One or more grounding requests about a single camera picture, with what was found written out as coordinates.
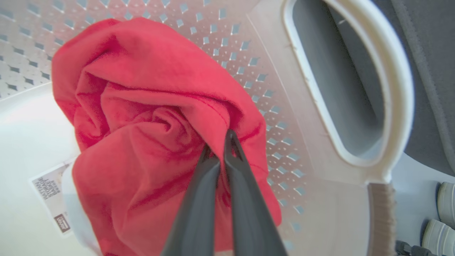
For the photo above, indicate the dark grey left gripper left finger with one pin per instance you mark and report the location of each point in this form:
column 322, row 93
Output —
column 199, row 213

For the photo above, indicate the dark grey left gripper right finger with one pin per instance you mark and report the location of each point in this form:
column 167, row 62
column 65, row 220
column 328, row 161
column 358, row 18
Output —
column 249, row 213

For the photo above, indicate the red garment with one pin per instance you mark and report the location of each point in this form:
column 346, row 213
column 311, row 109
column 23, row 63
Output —
column 149, row 89

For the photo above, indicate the dark grey robot base part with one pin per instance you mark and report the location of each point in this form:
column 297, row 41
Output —
column 408, row 249

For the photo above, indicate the grey fabric sofa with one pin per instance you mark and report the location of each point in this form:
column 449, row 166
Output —
column 433, row 71

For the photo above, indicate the white perforated plastic laundry basket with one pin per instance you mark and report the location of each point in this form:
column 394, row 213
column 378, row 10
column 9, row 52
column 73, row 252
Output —
column 355, row 199

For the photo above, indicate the paper label sticker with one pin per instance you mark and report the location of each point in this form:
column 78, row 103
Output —
column 49, row 192

